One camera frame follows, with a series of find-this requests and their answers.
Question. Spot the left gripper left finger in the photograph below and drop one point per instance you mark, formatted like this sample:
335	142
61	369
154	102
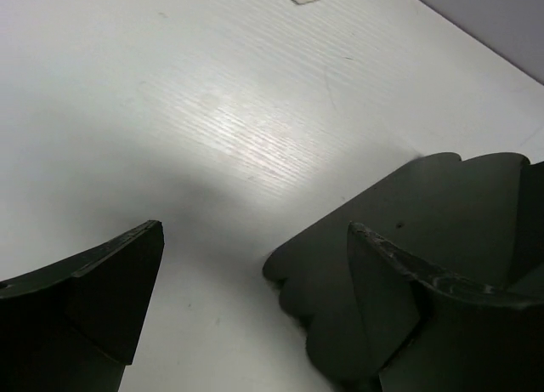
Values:
75	325

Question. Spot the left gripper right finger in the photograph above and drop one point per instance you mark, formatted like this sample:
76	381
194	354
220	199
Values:
427	328

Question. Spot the black drawer cabinet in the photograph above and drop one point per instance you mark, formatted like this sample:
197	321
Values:
481	218

